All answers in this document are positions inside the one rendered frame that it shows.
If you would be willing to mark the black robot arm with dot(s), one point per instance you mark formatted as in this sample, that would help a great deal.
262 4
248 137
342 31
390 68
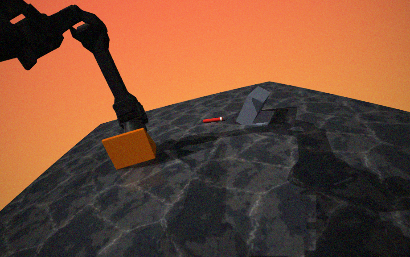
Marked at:
38 34

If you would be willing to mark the dark grey sloped panel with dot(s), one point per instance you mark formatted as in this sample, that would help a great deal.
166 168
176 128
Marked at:
251 112

